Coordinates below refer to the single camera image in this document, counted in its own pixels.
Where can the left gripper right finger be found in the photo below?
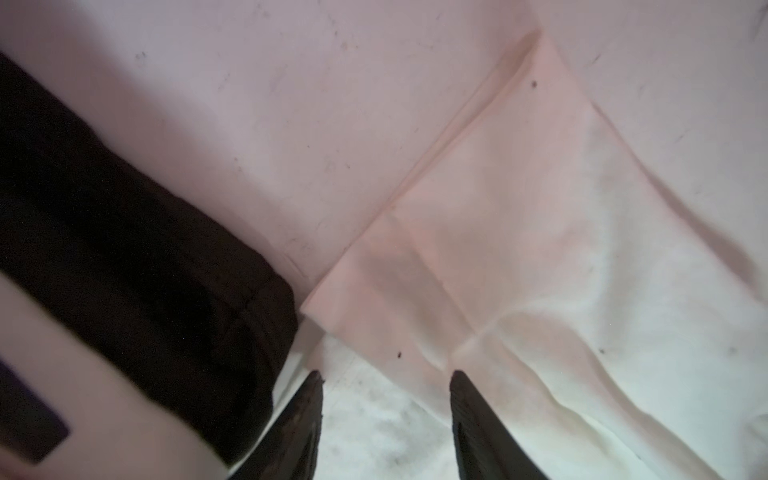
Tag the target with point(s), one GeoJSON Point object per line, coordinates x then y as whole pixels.
{"type": "Point", "coordinates": [485, 449]}

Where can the black white folded t shirt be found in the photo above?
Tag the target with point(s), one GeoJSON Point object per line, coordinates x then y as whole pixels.
{"type": "Point", "coordinates": [199, 321]}

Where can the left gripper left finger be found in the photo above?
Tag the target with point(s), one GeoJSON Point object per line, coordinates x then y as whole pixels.
{"type": "Point", "coordinates": [289, 449]}

